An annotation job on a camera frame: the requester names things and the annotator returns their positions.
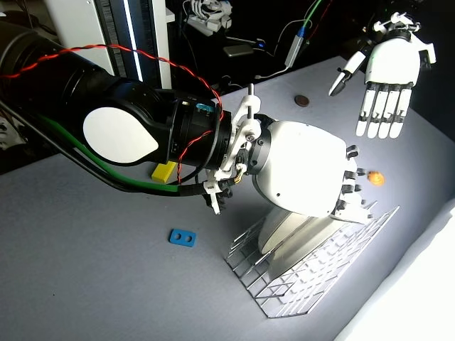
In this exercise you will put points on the white robot torso column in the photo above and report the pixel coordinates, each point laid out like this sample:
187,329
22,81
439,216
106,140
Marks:
81,35

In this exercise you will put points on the brown round disc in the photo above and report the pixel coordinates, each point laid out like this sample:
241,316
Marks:
301,101

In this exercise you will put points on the white round plate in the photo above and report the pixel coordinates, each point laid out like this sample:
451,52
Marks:
305,252
277,234

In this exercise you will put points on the white robot parts pile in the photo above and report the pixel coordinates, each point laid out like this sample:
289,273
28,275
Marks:
209,21

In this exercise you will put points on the yellow rectangular block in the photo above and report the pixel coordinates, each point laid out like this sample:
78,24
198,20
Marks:
163,172

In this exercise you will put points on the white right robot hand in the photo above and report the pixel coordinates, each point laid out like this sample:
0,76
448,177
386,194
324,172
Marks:
302,167

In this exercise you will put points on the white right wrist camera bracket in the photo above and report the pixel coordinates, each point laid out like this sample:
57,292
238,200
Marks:
245,110

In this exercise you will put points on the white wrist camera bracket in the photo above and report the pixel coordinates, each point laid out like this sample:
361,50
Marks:
245,110
394,17

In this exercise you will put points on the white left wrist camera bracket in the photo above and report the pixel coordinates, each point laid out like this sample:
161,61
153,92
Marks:
394,17

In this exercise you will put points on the grey power bank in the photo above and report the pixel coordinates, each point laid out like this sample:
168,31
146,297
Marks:
238,50

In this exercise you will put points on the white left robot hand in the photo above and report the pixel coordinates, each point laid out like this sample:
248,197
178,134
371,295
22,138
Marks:
391,60

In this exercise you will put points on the blue block with two holes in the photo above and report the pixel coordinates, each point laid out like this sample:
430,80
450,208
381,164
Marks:
182,237

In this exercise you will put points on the white adapter dongle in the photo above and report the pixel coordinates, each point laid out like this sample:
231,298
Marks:
295,49

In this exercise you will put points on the orange swirl cookie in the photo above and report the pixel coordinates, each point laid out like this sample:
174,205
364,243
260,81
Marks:
376,178

